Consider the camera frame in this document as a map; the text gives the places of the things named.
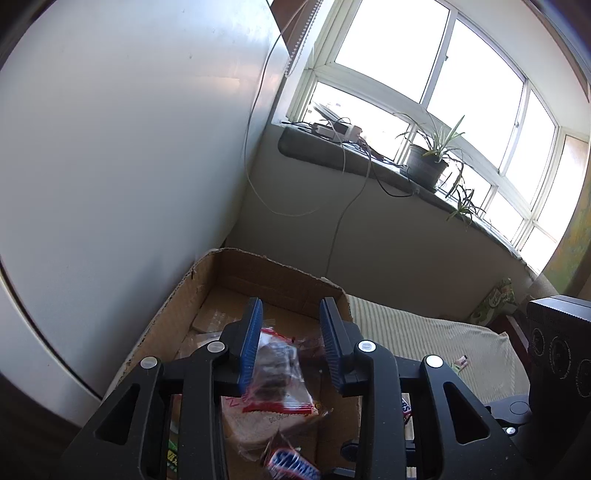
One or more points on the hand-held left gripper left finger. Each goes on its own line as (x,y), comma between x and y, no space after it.
(251,341)

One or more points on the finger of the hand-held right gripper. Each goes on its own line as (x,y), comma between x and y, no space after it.
(512,410)

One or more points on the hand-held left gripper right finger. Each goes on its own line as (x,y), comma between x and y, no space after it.
(330,346)

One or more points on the clear bag of brown cake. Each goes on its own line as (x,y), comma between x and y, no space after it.
(277,369)

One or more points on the cardboard box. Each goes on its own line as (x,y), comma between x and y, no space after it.
(240,272)

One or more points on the pink wafer pack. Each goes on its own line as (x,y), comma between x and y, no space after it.
(258,429)

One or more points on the small green packet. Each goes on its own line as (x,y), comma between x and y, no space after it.
(172,457)

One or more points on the wooden side cabinet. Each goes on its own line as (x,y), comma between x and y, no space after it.
(517,337)

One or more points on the small white wrapper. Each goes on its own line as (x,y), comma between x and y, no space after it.
(461,362)

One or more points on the green patterned bag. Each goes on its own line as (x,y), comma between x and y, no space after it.
(496,300)

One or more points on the small trailing plant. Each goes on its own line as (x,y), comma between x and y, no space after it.
(464,203)

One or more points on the dark windowsill cover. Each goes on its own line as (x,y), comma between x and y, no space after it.
(351,161)

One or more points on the potted spider plant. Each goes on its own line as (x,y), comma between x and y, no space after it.
(427,166)

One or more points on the white power strip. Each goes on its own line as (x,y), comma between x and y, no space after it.
(334,130)

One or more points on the window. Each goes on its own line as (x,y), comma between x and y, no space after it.
(415,69)

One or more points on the yellow wall poster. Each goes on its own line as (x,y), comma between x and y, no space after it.
(572,230)

